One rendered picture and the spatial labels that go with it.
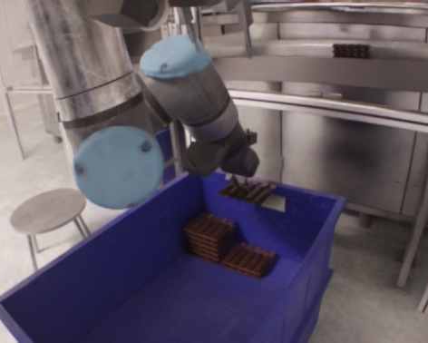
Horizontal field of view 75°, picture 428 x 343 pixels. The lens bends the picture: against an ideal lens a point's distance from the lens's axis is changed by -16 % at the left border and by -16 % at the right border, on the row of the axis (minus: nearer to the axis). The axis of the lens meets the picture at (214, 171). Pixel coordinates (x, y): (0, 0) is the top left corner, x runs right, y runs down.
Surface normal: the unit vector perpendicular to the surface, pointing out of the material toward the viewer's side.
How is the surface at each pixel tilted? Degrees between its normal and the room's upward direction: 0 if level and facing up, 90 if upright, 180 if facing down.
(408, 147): 90
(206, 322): 0
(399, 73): 90
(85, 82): 91
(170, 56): 30
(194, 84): 108
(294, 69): 90
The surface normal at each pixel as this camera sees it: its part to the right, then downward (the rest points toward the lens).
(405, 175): -0.58, 0.39
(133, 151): 0.29, 0.47
